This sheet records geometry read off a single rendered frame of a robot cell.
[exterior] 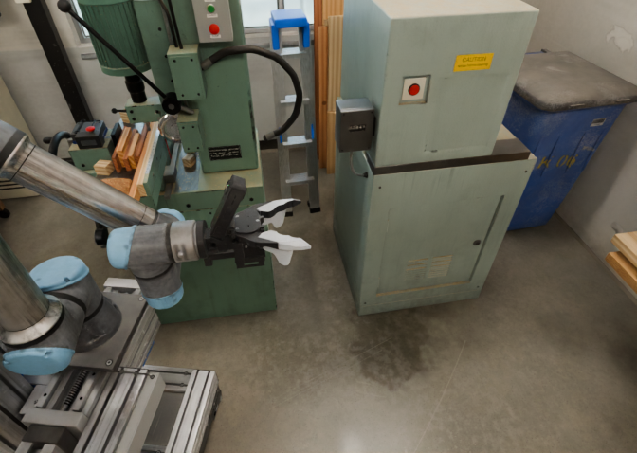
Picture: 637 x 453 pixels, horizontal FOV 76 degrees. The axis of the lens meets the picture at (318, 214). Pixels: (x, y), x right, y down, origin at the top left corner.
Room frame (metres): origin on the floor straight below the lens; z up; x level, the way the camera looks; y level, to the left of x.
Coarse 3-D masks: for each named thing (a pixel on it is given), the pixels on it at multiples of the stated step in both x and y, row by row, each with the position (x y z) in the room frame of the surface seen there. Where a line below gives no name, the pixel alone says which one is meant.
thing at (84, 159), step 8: (72, 144) 1.27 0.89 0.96; (104, 144) 1.27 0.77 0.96; (112, 144) 1.30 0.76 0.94; (72, 152) 1.23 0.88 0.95; (80, 152) 1.23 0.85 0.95; (88, 152) 1.24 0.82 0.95; (96, 152) 1.24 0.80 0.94; (104, 152) 1.24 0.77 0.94; (112, 152) 1.27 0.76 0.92; (80, 160) 1.23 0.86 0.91; (88, 160) 1.23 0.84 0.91; (96, 160) 1.24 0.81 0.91; (80, 168) 1.23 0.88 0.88; (88, 168) 1.23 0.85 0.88
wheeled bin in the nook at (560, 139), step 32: (544, 64) 1.99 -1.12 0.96; (576, 64) 1.99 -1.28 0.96; (512, 96) 1.87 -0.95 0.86; (544, 96) 1.67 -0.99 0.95; (576, 96) 1.67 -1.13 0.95; (608, 96) 1.69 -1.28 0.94; (512, 128) 1.81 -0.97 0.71; (544, 128) 1.67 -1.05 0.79; (576, 128) 1.71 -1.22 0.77; (608, 128) 1.76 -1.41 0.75; (544, 160) 1.71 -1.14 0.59; (576, 160) 1.75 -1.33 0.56; (544, 192) 1.75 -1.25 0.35; (512, 224) 1.75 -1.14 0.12; (544, 224) 1.80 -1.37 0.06
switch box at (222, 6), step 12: (192, 0) 1.26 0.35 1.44; (204, 0) 1.26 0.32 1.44; (216, 0) 1.27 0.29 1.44; (204, 12) 1.26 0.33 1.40; (216, 12) 1.27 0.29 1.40; (228, 12) 1.27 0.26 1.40; (204, 24) 1.26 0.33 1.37; (216, 24) 1.27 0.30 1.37; (228, 24) 1.27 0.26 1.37; (204, 36) 1.26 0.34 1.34; (228, 36) 1.27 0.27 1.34
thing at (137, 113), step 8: (128, 104) 1.36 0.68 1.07; (136, 104) 1.36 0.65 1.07; (144, 104) 1.36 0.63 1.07; (152, 104) 1.36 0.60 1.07; (160, 104) 1.36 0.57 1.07; (128, 112) 1.34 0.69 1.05; (136, 112) 1.35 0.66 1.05; (144, 112) 1.35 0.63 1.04; (152, 112) 1.36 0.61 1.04; (136, 120) 1.35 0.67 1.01; (144, 120) 1.35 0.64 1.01; (152, 120) 1.35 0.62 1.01
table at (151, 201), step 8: (120, 120) 1.55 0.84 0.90; (136, 128) 1.48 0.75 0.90; (168, 144) 1.43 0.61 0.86; (168, 152) 1.39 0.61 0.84; (160, 160) 1.26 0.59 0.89; (160, 168) 1.23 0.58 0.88; (96, 176) 1.15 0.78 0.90; (104, 176) 1.15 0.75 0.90; (112, 176) 1.15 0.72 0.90; (120, 176) 1.15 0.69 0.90; (128, 176) 1.15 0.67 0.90; (160, 176) 1.20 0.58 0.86; (160, 184) 1.17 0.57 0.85; (144, 200) 1.04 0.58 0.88; (152, 200) 1.05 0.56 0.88
